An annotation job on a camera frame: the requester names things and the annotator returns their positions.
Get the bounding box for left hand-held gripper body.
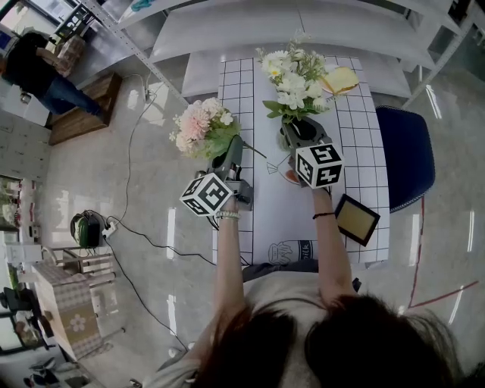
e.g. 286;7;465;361
179;168;255;218

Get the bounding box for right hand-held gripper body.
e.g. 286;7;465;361
288;142;345;189

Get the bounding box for pink flower bouquet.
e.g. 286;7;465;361
168;97;268;162

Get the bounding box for white flower bouquet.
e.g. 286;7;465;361
255;32;336;126

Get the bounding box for person's left forearm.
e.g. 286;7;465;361
211;196;251;315

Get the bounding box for person's right forearm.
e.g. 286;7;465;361
310;185;359;304

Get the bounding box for white grid-pattern tablecloth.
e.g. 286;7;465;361
211;56;391;266

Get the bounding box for white plate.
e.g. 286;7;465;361
320;67;361;95

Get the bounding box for yellow bread slice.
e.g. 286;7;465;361
321;67;360;95

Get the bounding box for navy blue chair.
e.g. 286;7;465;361
374;106;437;214

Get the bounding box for white metal shelf rack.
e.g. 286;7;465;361
86;0;485;109

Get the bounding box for person's grey trousers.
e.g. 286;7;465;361
242;259;319;283

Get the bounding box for person's light shirt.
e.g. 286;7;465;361
143;271;330;388

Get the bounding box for green and black device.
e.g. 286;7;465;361
70;211;102;249

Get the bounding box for light wooden slatted rack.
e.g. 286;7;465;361
41;246;118;289

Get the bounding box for checkered cloth covered cart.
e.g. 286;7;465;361
32;263;105;361

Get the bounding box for white box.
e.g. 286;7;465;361
0;85;52;126

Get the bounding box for black power cable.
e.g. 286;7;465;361
111;219;217;266

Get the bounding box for black picture frame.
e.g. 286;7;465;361
333;192;381;247

